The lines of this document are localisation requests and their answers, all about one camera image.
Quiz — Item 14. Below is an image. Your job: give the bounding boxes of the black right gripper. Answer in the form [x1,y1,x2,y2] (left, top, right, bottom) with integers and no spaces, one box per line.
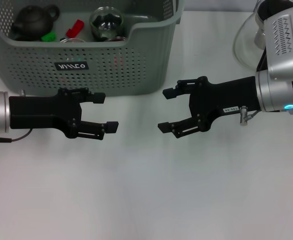
[157,75,261,140]

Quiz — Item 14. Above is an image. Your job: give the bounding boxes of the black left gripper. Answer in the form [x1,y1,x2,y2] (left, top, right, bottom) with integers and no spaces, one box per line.
[8,87,119,141]

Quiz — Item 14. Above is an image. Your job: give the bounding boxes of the dark red curved block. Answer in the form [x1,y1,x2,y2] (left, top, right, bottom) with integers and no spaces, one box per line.
[66,19,84,38]

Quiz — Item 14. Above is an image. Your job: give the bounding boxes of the green long building block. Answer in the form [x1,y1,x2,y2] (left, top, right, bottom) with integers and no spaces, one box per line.
[41,31,57,42]

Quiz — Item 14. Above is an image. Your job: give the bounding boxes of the grey-green perforated storage bin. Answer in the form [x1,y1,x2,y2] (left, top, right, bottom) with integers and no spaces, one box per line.
[0,0,186,97]

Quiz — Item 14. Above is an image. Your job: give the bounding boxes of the glass pitcher black lid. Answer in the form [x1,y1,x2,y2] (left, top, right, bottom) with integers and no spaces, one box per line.
[232,0,271,73]

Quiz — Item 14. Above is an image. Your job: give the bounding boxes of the black clay teapot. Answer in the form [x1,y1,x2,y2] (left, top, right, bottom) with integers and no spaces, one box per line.
[11,3,61,42]

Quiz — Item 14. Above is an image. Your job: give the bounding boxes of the right wrist cable with plug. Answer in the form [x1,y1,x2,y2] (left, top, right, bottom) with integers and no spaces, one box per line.
[238,105,261,126]

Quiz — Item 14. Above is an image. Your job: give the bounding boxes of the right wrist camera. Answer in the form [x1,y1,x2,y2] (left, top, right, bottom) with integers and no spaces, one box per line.
[263,6,293,81]

